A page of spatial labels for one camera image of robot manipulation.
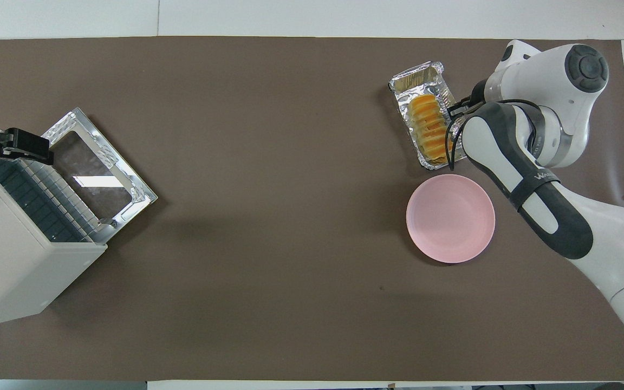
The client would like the pink round plate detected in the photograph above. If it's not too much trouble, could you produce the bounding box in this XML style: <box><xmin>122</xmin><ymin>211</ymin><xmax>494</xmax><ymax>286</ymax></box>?
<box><xmin>406</xmin><ymin>173</ymin><xmax>496</xmax><ymax>265</ymax></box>

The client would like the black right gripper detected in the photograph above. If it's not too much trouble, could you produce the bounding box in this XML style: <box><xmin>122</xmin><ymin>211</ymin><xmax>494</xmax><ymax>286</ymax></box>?
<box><xmin>446</xmin><ymin>93</ymin><xmax>485</xmax><ymax>122</ymax></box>

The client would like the white toaster oven body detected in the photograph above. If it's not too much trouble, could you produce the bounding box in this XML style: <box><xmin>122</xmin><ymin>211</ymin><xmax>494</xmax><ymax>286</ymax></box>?
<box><xmin>0</xmin><ymin>161</ymin><xmax>108</xmax><ymax>331</ymax></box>

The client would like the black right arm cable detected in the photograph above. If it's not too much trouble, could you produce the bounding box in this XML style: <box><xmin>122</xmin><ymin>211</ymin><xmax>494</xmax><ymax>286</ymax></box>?
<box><xmin>444</xmin><ymin>99</ymin><xmax>541</xmax><ymax>173</ymax></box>

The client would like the sliced yellow bread loaf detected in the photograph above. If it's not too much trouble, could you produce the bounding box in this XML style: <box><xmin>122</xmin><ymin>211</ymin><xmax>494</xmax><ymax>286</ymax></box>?
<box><xmin>409</xmin><ymin>94</ymin><xmax>450</xmax><ymax>165</ymax></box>

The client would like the brown paper table mat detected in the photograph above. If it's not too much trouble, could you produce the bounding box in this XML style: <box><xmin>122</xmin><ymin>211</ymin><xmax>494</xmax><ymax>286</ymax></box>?
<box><xmin>0</xmin><ymin>36</ymin><xmax>624</xmax><ymax>382</ymax></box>

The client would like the metal oven wire rack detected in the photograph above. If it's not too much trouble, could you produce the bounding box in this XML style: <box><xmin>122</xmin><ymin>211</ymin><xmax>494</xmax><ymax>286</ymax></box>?
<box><xmin>0</xmin><ymin>159</ymin><xmax>100</xmax><ymax>243</ymax></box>

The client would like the aluminium foil tray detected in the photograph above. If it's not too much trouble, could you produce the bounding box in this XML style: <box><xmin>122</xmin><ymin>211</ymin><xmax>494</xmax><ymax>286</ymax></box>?
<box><xmin>388</xmin><ymin>61</ymin><xmax>467</xmax><ymax>172</ymax></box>

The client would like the glass oven door metal frame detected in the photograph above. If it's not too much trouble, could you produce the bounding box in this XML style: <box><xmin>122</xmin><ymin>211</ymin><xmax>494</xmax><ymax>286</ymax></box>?
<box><xmin>41</xmin><ymin>107</ymin><xmax>159</xmax><ymax>243</ymax></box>

